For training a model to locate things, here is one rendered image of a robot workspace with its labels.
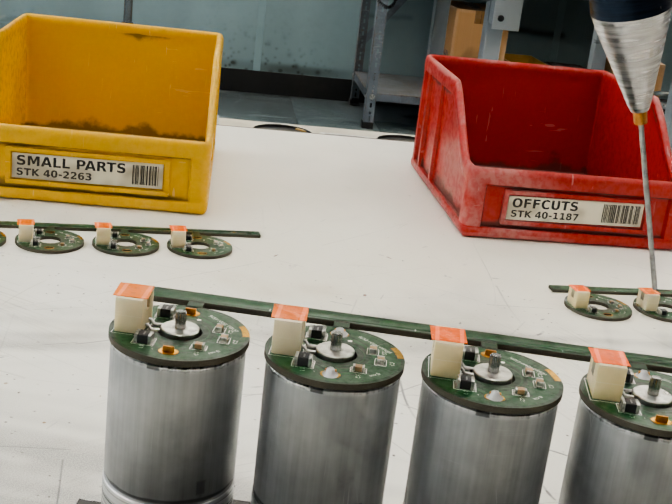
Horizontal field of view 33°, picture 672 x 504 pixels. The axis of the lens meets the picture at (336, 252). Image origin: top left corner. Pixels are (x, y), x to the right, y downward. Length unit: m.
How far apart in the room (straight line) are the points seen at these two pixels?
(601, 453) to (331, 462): 0.05
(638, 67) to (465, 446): 0.07
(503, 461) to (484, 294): 0.23
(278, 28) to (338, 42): 0.25
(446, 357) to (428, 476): 0.02
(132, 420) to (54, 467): 0.09
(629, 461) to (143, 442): 0.08
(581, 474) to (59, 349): 0.19
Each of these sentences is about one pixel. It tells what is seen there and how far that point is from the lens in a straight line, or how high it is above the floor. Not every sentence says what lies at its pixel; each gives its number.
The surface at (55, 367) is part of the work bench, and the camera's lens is 0.33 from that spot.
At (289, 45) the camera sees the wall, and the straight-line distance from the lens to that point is 4.63.
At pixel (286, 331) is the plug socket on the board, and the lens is 0.20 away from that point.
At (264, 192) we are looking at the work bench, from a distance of 0.52.
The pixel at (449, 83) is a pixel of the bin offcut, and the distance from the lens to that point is 0.53.
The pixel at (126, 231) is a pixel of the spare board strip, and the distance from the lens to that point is 0.45.
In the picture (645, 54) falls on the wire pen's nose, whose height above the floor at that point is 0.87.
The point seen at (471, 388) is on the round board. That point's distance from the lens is 0.19.
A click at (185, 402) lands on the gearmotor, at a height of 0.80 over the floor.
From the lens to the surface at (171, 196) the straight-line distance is 0.48.
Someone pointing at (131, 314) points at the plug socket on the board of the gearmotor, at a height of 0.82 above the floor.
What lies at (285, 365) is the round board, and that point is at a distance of 0.19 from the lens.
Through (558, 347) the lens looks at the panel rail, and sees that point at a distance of 0.22.
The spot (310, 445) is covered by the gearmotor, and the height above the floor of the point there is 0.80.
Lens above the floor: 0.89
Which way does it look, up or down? 19 degrees down
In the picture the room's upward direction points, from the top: 7 degrees clockwise
